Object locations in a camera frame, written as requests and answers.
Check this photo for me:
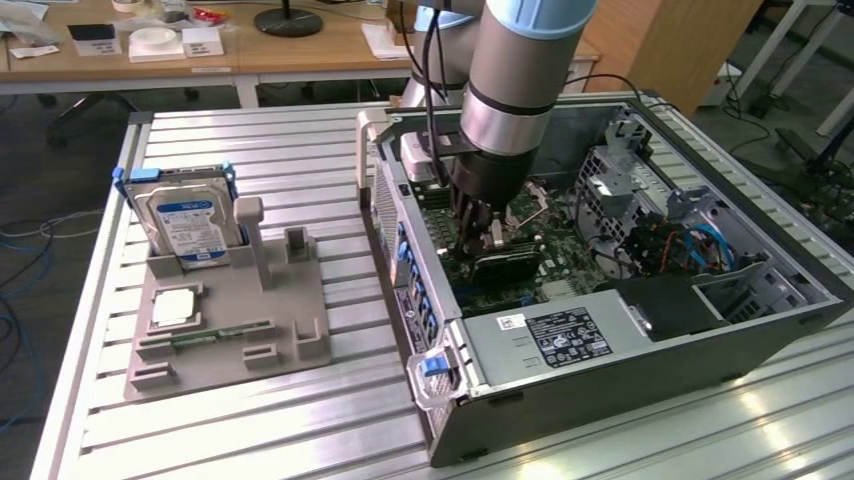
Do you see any green RAM stick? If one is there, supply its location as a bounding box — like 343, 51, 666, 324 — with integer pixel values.
170, 327, 253, 347

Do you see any silver CPU chip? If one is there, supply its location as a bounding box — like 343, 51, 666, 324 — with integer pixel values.
151, 291, 199, 324

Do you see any clear plastic bag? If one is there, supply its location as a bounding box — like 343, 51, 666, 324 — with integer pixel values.
0, 2, 59, 44

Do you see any perforated metal disk bay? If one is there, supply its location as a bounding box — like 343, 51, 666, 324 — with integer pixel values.
574, 144, 670, 251

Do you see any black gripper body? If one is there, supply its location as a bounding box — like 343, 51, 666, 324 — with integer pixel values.
446, 148, 537, 206

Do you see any graphics card with black fan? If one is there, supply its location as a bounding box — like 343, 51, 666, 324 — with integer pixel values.
437, 242, 542, 292

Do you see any wooden desk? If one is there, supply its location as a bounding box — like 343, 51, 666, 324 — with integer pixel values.
0, 0, 602, 96

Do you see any red wire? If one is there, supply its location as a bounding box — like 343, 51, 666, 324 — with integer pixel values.
661, 230, 690, 272

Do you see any hard disk in blue caddy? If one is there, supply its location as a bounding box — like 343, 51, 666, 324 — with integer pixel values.
111, 160, 243, 265

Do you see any metal socket cover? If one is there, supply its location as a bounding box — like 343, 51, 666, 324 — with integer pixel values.
513, 177, 556, 224

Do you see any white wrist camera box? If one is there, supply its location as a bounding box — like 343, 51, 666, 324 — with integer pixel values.
399, 130, 458, 184

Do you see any blue wire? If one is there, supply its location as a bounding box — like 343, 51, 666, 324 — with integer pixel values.
686, 223, 737, 275

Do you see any brown cardboard box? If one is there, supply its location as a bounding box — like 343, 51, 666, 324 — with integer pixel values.
386, 0, 422, 34

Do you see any flat white box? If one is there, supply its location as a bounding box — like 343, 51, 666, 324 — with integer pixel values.
127, 27, 187, 64

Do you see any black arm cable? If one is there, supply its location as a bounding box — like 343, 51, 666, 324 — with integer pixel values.
399, 0, 457, 189

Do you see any red package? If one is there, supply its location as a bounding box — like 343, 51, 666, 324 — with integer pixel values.
191, 5, 231, 27

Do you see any grey printed parts rack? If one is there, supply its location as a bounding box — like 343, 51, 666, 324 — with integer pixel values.
123, 196, 335, 402

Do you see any grey power supply unit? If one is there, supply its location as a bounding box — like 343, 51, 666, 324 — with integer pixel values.
462, 289, 653, 389

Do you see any wooden cabinet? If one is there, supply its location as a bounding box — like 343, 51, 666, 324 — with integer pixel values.
584, 0, 766, 114

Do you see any black round lamp base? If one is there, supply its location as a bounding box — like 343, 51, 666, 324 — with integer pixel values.
253, 0, 326, 38

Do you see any small white labelled box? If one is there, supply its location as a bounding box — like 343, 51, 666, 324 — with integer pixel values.
181, 27, 230, 58

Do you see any white paper card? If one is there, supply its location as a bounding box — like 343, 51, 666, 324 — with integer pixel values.
8, 44, 62, 60

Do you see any black cable behind case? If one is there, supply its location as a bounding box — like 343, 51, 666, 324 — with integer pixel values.
565, 73, 653, 101

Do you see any white box with black lid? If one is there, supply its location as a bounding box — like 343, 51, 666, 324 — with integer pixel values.
67, 23, 125, 57

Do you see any open dark PC case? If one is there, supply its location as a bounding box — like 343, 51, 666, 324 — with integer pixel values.
357, 97, 846, 469

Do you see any green motherboard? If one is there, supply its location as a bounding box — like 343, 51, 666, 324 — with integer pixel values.
406, 164, 602, 317

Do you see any white paper stack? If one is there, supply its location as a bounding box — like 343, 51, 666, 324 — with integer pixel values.
362, 22, 419, 62

